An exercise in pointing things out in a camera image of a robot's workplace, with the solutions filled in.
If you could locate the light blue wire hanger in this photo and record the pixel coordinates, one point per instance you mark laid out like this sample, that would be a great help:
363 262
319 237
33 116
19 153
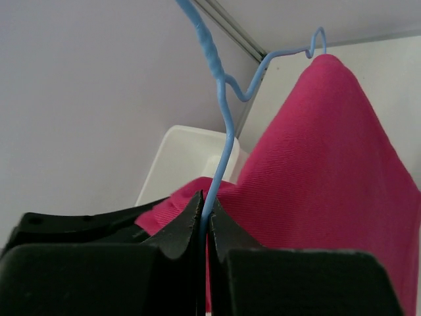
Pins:
222 80

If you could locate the pink trousers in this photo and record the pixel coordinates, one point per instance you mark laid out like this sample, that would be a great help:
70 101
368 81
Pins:
325 175

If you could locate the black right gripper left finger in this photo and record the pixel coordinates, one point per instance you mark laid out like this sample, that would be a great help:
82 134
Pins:
103 264

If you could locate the white plastic bin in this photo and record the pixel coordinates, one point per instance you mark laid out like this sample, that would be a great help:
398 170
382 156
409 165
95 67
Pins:
185 153

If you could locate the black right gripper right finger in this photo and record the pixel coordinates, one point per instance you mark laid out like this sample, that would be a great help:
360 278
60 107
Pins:
247 278

